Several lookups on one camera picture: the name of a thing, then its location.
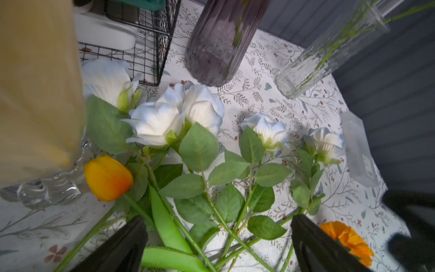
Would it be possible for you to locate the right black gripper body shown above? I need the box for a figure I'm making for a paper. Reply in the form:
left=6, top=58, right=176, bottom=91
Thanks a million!
left=382, top=190, right=435, bottom=272

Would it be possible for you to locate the clear glass vase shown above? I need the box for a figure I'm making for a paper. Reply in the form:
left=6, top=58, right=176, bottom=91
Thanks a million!
left=275, top=1, right=402, bottom=99

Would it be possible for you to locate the white rose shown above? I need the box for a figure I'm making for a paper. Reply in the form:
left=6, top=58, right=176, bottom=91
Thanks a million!
left=183, top=82, right=225, bottom=136
left=303, top=128, right=346, bottom=167
left=81, top=58, right=142, bottom=113
left=240, top=112, right=288, bottom=153
left=122, top=83, right=185, bottom=147

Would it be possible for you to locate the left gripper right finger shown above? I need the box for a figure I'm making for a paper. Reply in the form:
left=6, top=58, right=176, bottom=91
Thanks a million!
left=291, top=214, right=370, bottom=272

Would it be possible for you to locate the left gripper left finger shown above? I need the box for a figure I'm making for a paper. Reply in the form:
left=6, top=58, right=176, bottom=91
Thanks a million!
left=72, top=216, right=148, bottom=272

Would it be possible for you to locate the floral patterned table mat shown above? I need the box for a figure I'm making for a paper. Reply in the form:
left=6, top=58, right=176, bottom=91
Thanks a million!
left=1, top=1, right=409, bottom=272

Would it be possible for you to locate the purple ribbed glass vase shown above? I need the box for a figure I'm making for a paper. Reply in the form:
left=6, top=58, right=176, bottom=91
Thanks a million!
left=185, top=0, right=270, bottom=87

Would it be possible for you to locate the small orange rosebud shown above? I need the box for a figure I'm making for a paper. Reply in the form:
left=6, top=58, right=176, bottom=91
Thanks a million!
left=54, top=155, right=134, bottom=272

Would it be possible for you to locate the yellow wavy glass vase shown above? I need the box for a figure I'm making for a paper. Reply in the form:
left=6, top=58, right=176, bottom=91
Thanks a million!
left=1, top=1, right=87, bottom=209

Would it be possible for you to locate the black wire desk organizer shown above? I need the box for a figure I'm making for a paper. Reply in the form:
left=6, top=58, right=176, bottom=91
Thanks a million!
left=74, top=1, right=181, bottom=86

